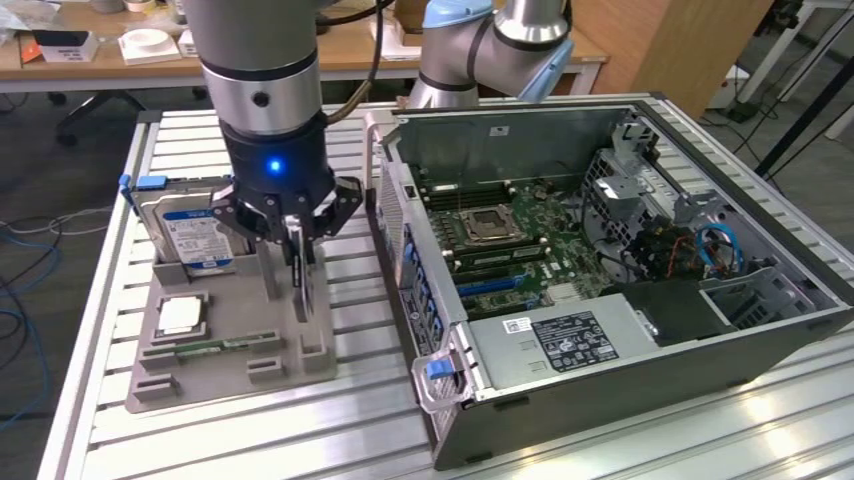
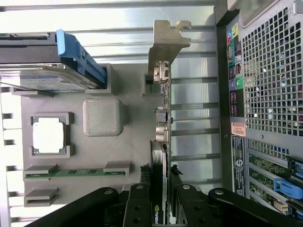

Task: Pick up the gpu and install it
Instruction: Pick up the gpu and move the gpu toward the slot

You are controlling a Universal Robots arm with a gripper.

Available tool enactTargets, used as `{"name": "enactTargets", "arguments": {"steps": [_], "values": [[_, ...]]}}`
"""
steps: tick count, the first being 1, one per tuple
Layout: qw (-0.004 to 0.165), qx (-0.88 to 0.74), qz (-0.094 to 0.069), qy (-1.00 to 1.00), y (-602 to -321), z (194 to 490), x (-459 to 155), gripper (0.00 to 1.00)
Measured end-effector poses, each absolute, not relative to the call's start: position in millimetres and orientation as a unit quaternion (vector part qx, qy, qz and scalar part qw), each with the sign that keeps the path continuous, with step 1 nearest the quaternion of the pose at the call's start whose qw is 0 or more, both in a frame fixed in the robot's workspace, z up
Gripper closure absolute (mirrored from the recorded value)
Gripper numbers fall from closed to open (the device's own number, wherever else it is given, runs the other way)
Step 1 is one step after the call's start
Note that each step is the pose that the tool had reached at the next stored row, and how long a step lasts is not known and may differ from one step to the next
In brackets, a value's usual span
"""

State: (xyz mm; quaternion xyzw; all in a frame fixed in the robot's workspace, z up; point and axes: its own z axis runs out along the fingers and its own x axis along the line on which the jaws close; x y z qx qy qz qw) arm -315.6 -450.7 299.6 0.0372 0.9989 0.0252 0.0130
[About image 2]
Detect green loose RAM stick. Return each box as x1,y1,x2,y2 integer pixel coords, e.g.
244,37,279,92
25,168,126,177

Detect blue card retention clip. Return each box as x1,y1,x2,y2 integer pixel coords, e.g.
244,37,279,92
273,178,303,200
287,201,303,218
285,155,303,175

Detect grey plastic parts rack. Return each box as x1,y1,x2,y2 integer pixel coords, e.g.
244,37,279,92
10,62,166,209

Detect silver CPU chip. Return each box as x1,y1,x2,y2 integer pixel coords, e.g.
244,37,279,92
32,116,66,155

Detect grey open PC case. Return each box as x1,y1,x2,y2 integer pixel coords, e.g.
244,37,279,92
214,0,303,224

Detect hard disk with blue rails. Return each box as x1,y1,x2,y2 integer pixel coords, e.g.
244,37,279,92
0,28,107,93

